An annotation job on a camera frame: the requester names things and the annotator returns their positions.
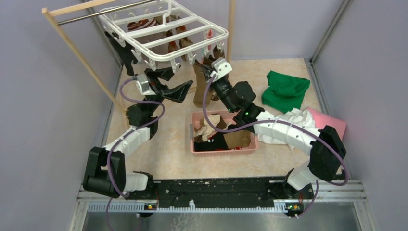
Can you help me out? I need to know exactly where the wooden clothes rack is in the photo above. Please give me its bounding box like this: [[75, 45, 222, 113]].
[[42, 0, 231, 111]]

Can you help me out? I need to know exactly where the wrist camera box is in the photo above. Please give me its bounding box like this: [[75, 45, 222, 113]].
[[135, 74, 156, 96], [210, 57, 232, 82]]

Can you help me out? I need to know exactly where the plain tan brown sock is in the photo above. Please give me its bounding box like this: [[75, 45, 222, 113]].
[[193, 61, 213, 108]]

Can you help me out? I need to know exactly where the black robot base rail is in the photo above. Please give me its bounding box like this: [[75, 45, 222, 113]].
[[79, 177, 367, 219]]

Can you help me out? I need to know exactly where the white cloth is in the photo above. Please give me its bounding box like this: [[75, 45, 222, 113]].
[[257, 107, 318, 151]]

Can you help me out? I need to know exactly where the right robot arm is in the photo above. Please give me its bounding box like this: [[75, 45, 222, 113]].
[[205, 72, 349, 198]]

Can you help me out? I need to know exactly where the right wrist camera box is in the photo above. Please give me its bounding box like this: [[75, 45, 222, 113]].
[[210, 57, 232, 82]]

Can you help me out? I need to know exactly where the pile of socks in basket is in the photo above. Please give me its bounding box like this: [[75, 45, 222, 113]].
[[193, 113, 254, 153]]

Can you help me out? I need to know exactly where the white plastic clip hanger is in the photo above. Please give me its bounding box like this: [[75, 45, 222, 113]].
[[99, 3, 218, 65]]

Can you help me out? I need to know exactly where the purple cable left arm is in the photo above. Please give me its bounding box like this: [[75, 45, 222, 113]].
[[105, 77, 166, 231]]

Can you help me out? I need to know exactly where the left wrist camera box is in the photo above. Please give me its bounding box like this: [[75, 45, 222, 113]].
[[135, 74, 156, 96]]

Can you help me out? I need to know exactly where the brown striped sock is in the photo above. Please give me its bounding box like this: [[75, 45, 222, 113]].
[[203, 47, 225, 65]]

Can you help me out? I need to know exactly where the black hanging sock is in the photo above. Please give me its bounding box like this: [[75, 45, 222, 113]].
[[104, 31, 138, 76]]

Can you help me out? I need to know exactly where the pink plastic basket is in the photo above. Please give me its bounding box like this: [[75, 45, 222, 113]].
[[190, 110, 259, 157]]

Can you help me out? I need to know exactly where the orange brown argyle sock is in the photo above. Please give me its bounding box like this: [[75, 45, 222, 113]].
[[166, 15, 193, 53]]

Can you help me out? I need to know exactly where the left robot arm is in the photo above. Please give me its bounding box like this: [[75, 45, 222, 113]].
[[82, 67, 193, 200]]

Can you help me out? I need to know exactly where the pink cloth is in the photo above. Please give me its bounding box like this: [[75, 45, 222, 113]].
[[307, 107, 346, 140]]

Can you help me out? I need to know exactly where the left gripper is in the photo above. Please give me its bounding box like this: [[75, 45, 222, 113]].
[[142, 64, 192, 117]]

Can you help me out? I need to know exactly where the green shirt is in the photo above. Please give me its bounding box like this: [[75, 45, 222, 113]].
[[261, 71, 311, 113]]

